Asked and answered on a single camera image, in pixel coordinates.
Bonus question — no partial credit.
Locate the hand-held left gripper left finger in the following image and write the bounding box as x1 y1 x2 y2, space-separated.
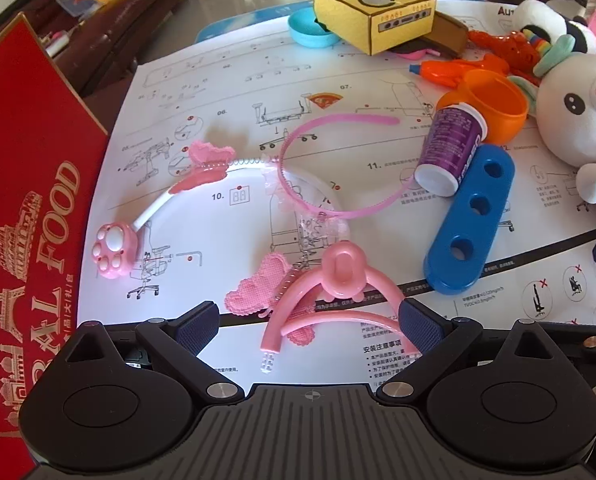
65 300 245 406

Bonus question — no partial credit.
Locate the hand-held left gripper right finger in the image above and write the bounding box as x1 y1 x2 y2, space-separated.
377 299 555 406

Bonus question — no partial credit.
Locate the pink pig headband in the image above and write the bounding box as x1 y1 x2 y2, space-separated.
259 240 425 376

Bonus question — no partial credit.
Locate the pink cat paw wand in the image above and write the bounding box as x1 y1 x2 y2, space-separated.
90 157 344 282

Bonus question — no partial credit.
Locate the blue three-hole plastic toy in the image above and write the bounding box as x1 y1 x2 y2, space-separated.
423 142 517 296

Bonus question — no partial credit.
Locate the pink butterfly headband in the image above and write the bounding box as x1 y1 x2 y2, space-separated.
170 112 405 348

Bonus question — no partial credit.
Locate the purple bottle with white cap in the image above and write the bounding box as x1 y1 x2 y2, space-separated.
414 102 489 197

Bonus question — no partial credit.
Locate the orange plastic cup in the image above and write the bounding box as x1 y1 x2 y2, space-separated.
435 69 530 146

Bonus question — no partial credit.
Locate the red cardboard gift box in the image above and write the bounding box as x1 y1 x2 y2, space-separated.
0 12 110 480

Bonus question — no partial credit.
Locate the white unicorn plush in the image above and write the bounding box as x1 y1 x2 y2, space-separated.
508 35 596 239

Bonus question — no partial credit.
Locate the orange toy lobster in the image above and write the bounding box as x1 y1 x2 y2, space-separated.
467 29 545 81

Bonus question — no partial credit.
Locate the orange toy water gun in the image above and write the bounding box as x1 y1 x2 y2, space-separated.
409 55 514 89

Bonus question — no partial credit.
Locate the panda plush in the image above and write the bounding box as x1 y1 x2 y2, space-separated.
513 0 596 57

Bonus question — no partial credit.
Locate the white paper instruction sheet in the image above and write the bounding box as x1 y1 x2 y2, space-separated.
75 0 596 392

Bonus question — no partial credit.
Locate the small pizza slice piece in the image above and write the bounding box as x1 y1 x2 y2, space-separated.
308 91 339 111

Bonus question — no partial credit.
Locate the pink plastic plate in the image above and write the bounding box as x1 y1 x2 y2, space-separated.
397 46 442 62

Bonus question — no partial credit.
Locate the brown leather sofa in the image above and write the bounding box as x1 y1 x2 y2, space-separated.
0 0 195 107

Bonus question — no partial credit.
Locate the teal plastic bowl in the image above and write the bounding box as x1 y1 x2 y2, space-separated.
287 9 340 49

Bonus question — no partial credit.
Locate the yellow cardboard toy stove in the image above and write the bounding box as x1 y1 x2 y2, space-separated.
312 0 438 56

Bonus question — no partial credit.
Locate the clear plastic box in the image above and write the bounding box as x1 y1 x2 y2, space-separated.
55 0 100 19

